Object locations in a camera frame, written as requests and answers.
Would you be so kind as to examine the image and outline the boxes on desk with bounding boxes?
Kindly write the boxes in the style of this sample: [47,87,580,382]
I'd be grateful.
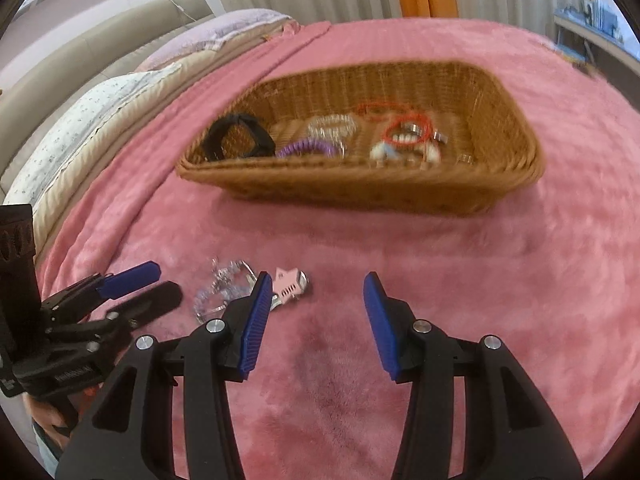
[562,0,628,41]

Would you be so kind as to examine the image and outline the pink bead bracelet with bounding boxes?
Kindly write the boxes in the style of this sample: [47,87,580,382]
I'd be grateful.
[305,114,362,142]

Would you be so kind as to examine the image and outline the person's left hand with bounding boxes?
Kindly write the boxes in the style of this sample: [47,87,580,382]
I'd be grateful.
[30,395,77,453]

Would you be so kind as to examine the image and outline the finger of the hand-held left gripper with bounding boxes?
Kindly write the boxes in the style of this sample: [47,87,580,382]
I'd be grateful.
[64,261,161,314]
[105,281,182,332]

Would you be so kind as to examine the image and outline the red string bracelet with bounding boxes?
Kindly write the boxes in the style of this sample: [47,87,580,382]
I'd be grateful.
[355,101,437,150]

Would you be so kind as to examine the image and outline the beige padded headboard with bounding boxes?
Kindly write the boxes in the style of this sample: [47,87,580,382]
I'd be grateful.
[0,0,226,187]

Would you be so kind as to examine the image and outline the white floral pillow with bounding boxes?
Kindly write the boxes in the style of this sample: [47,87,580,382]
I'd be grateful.
[2,62,184,207]

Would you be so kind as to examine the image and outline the beige folded quilt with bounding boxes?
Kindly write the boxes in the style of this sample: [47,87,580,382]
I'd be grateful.
[30,25,301,256]

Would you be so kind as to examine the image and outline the purple pillow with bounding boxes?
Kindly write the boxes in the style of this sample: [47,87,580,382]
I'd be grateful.
[135,8,301,74]

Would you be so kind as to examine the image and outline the purple spiral hair tie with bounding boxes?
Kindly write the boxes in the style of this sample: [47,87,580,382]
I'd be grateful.
[274,138,339,159]

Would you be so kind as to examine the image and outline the brown wicker basket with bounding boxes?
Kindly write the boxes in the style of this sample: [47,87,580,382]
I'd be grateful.
[175,61,546,217]

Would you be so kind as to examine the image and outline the clear crystal bracelet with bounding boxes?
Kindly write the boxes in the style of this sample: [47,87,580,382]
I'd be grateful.
[192,257,261,324]

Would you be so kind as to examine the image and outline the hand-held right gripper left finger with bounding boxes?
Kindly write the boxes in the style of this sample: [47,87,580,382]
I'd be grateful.
[55,270,274,480]

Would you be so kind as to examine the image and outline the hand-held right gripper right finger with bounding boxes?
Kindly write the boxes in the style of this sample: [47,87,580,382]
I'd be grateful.
[363,272,584,480]

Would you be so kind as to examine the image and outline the black hair band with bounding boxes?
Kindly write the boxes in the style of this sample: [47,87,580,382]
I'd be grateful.
[202,113,277,162]

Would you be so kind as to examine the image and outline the white desk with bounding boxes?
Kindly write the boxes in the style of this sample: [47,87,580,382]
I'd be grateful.
[552,7,640,92]

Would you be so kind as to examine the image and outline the colourful books on bed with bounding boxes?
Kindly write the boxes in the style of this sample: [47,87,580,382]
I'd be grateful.
[554,41,602,69]

